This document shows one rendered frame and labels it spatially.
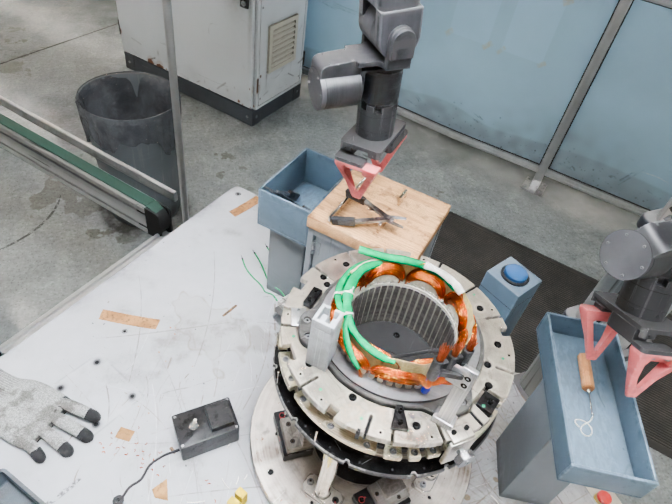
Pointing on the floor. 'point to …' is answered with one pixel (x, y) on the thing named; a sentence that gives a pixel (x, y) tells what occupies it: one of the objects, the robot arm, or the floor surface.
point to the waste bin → (144, 161)
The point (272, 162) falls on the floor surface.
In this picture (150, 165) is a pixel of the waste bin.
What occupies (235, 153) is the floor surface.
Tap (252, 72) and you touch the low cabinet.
